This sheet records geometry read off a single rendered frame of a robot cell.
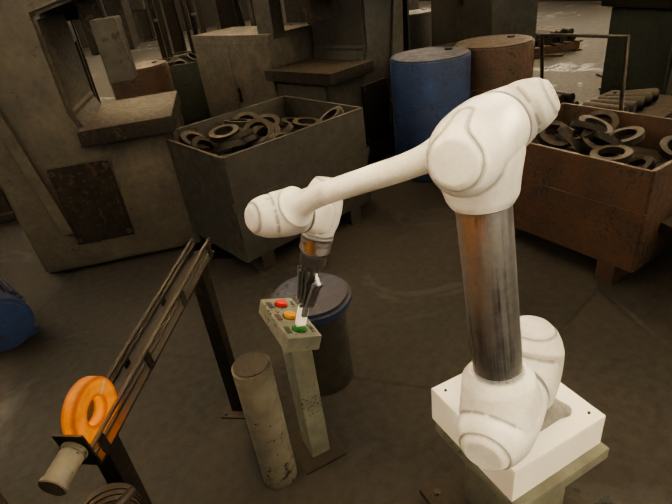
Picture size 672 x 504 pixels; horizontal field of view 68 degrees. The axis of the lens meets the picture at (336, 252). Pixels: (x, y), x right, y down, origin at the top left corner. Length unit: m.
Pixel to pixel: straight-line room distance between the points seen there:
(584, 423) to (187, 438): 1.42
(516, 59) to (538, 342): 3.01
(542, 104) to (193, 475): 1.65
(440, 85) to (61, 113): 2.37
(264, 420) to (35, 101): 2.27
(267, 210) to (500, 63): 3.01
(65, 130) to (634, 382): 3.06
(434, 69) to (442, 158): 2.86
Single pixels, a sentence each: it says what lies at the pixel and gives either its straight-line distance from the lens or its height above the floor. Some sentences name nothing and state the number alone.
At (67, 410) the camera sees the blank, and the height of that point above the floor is 0.76.
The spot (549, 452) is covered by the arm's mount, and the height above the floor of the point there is 0.45.
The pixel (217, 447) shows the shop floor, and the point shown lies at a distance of 2.08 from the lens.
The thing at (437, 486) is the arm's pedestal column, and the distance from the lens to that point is 1.82.
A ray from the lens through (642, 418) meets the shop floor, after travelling 2.17.
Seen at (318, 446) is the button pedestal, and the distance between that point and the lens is 1.90.
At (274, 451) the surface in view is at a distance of 1.75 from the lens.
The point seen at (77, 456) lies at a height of 0.68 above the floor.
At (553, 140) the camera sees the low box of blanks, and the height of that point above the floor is 0.57.
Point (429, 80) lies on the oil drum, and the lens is 3.67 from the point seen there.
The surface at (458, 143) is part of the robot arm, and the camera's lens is 0.80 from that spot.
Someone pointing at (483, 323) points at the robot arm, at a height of 0.90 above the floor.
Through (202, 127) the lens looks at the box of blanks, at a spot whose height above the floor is 0.70.
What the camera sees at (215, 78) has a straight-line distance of 5.02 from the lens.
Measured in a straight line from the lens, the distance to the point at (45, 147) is 3.33.
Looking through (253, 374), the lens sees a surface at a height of 0.52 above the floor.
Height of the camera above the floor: 1.52
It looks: 30 degrees down
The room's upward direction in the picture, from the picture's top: 8 degrees counter-clockwise
